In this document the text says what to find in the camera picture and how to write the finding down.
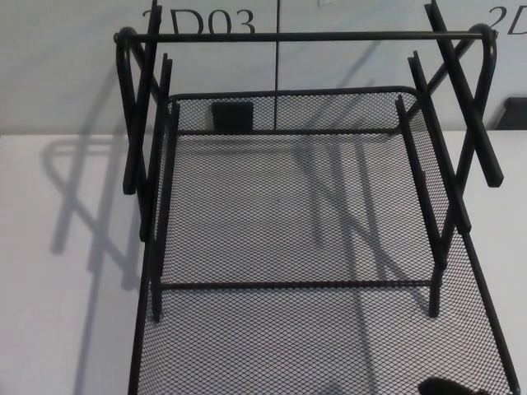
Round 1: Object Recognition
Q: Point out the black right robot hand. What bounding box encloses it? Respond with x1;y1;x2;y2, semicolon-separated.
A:
417;363;467;395

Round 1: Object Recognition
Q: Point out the white desk with metal legs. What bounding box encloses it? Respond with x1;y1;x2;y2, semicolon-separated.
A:
0;129;527;395

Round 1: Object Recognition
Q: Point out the black cabinet handle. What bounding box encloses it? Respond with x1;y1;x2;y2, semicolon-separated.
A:
211;101;254;134
495;95;527;131

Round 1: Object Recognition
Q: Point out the black wire file rack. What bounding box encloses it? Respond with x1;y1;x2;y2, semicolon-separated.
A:
114;0;506;323

